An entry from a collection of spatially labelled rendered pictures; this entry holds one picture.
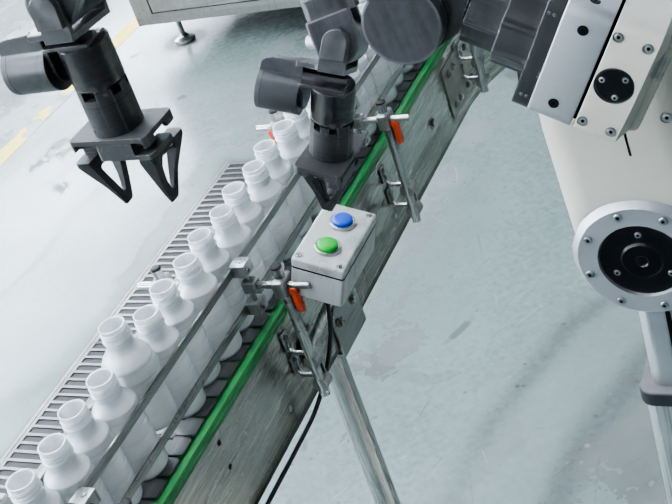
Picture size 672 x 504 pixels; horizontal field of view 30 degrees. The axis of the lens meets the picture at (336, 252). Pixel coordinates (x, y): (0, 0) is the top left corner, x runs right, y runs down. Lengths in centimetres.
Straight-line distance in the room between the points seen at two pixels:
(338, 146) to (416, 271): 204
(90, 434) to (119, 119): 42
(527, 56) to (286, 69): 54
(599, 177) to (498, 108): 297
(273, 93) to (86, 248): 286
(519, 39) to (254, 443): 88
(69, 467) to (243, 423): 34
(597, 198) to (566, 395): 171
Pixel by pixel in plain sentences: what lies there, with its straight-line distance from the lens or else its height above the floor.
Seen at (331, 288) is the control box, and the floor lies 107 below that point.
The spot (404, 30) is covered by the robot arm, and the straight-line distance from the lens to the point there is 115.
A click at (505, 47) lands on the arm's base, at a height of 155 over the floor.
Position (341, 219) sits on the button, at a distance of 180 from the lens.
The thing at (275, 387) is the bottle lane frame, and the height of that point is 92.
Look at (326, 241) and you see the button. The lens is 176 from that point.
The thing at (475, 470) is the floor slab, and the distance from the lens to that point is 297.
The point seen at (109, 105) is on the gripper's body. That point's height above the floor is 153.
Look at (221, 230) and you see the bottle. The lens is 183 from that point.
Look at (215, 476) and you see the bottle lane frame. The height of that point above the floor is 93.
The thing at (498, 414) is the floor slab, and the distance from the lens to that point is 309.
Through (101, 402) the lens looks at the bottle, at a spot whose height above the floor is 114.
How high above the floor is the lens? 204
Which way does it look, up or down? 32 degrees down
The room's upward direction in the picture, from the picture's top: 20 degrees counter-clockwise
